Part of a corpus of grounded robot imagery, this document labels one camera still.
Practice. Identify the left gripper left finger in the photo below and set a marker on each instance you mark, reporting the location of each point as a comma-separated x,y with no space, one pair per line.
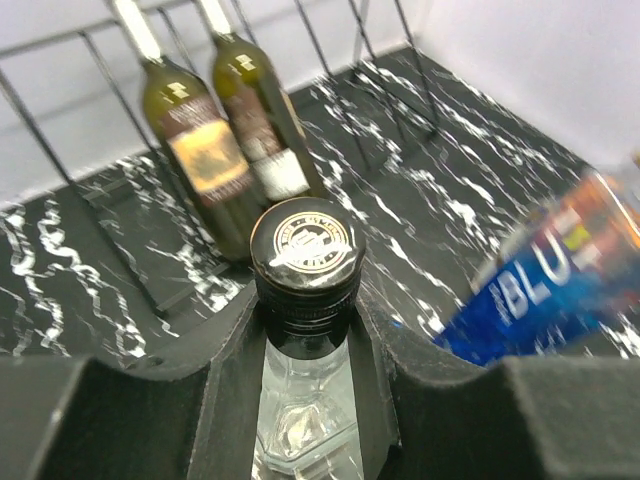
188,412

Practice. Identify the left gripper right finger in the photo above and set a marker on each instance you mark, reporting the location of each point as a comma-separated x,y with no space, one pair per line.
426,414

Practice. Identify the blue square glass bottle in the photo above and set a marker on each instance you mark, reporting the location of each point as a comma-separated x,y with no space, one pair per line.
573,268

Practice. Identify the clear square bottle orange label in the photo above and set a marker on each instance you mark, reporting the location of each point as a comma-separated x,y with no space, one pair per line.
307,257

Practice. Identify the dark green wine bottle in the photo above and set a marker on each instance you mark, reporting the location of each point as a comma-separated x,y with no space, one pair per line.
260,112
197,140

